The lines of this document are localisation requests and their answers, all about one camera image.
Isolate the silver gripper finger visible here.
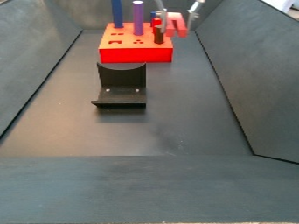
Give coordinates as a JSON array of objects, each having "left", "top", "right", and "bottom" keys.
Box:
[
  {"left": 154, "top": 0, "right": 167, "bottom": 32},
  {"left": 187, "top": 0, "right": 206, "bottom": 29}
]

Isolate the red double-square forked block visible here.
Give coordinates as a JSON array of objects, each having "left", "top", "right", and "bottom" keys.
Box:
[{"left": 166, "top": 12, "right": 188, "bottom": 38}]

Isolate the tall blue square peg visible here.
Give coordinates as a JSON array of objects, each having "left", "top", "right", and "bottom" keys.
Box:
[{"left": 111, "top": 0, "right": 124, "bottom": 28}]

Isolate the red foam peg board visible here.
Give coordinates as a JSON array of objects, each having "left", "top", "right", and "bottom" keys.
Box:
[{"left": 98, "top": 23, "right": 174, "bottom": 63}]

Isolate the short blue peg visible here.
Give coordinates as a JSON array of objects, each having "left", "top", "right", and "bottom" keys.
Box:
[{"left": 151, "top": 11, "right": 156, "bottom": 18}]

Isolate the purple cylinder peg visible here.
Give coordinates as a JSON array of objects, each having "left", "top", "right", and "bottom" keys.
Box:
[{"left": 132, "top": 0, "right": 144, "bottom": 36}]

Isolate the red star peg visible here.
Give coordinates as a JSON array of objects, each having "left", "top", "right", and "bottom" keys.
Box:
[{"left": 152, "top": 17, "right": 162, "bottom": 28}]

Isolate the brown hexagonal peg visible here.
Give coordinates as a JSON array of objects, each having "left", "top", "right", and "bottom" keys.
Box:
[{"left": 154, "top": 24, "right": 164, "bottom": 45}]

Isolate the black curved stand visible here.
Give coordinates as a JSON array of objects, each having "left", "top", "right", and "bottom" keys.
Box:
[{"left": 91, "top": 63, "right": 147, "bottom": 108}]

